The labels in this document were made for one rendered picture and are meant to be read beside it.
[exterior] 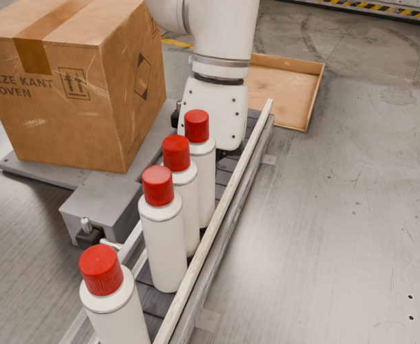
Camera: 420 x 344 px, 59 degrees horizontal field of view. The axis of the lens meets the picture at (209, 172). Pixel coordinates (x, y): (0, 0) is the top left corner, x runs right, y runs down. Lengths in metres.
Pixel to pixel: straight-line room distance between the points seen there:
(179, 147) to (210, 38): 0.17
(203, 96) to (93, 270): 0.31
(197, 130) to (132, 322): 0.24
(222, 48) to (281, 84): 0.59
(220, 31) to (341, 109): 0.57
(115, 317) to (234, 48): 0.36
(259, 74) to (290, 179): 0.45
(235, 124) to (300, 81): 0.60
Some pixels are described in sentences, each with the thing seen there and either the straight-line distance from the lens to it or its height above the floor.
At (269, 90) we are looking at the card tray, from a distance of 1.06.
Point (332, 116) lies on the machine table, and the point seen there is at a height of 0.83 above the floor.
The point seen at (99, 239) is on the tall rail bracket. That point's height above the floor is 0.96.
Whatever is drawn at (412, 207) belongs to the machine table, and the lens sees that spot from 0.80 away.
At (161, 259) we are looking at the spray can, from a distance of 0.47.
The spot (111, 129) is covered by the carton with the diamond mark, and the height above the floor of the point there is 0.96.
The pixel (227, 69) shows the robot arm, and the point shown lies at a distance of 0.53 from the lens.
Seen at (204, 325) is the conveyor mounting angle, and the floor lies 0.83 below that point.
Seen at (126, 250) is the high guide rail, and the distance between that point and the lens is 0.49.
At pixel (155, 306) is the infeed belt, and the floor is 0.88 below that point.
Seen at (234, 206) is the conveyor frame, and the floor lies 0.88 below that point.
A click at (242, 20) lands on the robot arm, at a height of 1.17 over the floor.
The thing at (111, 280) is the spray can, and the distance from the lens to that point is 0.34.
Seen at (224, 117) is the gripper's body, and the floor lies 1.05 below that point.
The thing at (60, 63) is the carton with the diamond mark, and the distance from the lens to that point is 0.66.
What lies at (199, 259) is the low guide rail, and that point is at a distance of 0.53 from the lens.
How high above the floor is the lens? 1.35
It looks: 42 degrees down
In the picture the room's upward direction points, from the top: straight up
